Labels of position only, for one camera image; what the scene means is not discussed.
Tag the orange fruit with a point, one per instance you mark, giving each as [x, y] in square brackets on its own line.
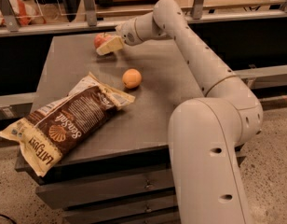
[132, 78]

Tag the grey metal railing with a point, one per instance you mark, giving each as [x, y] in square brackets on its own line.
[77, 16]

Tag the orange white plastic bag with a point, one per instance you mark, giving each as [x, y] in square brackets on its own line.
[25, 14]

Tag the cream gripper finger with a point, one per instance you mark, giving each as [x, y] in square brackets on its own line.
[112, 44]

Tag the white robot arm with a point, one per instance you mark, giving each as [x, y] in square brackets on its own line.
[203, 132]

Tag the brown chips bag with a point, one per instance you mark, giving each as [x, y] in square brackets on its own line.
[46, 135]

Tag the red apple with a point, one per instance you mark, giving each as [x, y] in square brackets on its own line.
[101, 38]

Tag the grey drawer cabinet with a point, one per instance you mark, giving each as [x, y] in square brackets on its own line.
[122, 173]

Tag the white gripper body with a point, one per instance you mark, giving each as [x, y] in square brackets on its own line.
[126, 32]

